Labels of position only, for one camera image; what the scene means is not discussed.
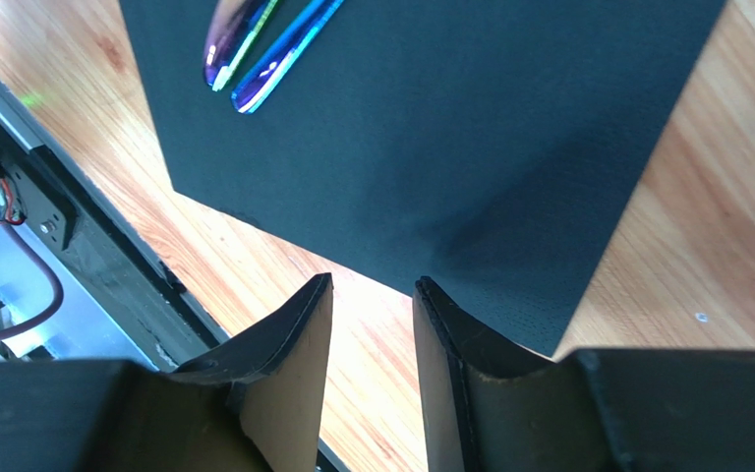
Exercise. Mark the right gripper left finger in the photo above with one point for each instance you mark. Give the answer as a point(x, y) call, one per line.
point(252, 403)

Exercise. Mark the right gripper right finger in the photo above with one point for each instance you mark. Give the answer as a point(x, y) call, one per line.
point(490, 404)

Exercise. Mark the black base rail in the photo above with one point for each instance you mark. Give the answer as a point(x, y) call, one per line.
point(96, 246)

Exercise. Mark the iridescent spoon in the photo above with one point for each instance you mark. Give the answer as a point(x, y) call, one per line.
point(261, 80)

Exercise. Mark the black paper napkin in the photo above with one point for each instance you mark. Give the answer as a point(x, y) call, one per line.
point(489, 145)

